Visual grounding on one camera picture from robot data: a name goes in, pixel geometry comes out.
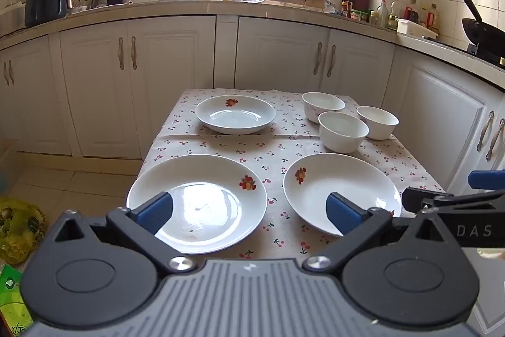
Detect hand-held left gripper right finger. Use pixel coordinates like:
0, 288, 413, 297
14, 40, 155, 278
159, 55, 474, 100
302, 192, 454, 274

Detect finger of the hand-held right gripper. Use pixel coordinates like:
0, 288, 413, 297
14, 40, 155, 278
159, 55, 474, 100
401, 187, 454, 213
469, 170, 505, 191

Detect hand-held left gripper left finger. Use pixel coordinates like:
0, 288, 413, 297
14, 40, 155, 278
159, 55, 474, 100
53, 192, 199, 275

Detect white plate with red flower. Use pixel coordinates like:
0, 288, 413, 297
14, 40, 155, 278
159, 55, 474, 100
283, 153, 402, 237
127, 154, 268, 255

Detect white ceramic bowl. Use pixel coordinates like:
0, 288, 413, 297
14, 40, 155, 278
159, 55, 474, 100
302, 92, 346, 123
357, 106, 399, 141
319, 111, 369, 154

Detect stack of white plates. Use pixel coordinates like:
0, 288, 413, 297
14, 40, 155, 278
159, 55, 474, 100
195, 95, 277, 134

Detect cherry print tablecloth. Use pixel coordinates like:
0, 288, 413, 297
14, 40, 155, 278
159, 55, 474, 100
138, 88, 446, 262

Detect white kitchen cabinets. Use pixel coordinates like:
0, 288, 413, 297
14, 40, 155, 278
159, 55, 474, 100
0, 15, 505, 199

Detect yellow green plastic bag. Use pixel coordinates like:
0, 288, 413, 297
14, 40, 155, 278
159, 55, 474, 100
0, 197, 48, 264

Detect black wok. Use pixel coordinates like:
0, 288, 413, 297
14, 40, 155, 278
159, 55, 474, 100
461, 0, 505, 57

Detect green tissue package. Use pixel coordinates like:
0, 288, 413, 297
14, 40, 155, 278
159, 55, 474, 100
0, 264, 34, 337

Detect white plastic tray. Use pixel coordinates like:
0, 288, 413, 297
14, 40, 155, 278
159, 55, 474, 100
396, 18, 439, 39

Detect yellow oil bottle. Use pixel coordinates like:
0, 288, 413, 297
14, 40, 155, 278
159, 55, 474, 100
428, 3, 440, 33

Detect stone kitchen countertop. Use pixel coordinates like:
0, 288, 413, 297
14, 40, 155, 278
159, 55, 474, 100
0, 0, 505, 91

